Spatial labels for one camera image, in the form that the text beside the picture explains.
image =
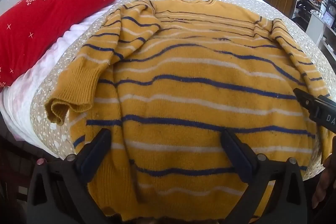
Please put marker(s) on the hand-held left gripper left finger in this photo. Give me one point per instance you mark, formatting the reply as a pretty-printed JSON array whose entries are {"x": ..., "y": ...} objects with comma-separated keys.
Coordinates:
[{"x": 95, "y": 153}]

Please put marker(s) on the black table clock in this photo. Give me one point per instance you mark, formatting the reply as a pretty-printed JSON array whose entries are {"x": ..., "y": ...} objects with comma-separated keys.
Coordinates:
[{"x": 331, "y": 10}]

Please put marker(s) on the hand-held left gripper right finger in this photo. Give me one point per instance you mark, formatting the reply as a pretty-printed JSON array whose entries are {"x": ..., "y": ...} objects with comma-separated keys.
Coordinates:
[{"x": 236, "y": 153}]

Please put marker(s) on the yellow striped knit sweater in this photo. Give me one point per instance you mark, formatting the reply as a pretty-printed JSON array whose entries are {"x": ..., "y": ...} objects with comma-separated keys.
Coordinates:
[{"x": 183, "y": 98}]

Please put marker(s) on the red floral pillow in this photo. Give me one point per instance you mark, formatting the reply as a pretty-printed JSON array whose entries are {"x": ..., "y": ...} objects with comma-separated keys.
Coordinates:
[{"x": 52, "y": 16}]

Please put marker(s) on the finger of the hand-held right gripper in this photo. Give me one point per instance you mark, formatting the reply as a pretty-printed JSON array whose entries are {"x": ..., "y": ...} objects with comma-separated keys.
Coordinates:
[{"x": 305, "y": 100}]

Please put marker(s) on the person's right hand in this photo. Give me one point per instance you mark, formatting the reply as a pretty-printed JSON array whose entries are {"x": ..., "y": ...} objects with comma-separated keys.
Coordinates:
[{"x": 325, "y": 179}]

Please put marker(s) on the dark wooden bed frame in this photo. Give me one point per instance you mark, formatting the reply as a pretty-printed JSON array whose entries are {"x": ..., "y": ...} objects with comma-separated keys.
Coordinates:
[{"x": 13, "y": 161}]

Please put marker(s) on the beige spotted blanket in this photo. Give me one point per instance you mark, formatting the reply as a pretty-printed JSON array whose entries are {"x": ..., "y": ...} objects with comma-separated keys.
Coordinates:
[{"x": 63, "y": 140}]

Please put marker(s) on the white cluttered shelf unit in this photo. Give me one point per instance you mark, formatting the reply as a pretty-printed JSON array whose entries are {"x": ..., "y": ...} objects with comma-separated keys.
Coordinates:
[{"x": 315, "y": 27}]

